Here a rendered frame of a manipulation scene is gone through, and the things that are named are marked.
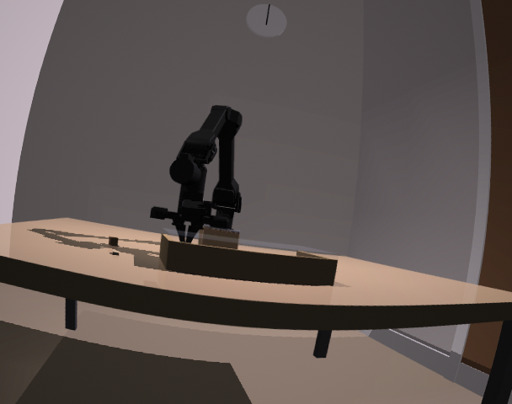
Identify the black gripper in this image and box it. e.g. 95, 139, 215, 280
150, 187, 229, 233

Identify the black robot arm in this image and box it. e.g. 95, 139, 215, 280
169, 105, 243, 230

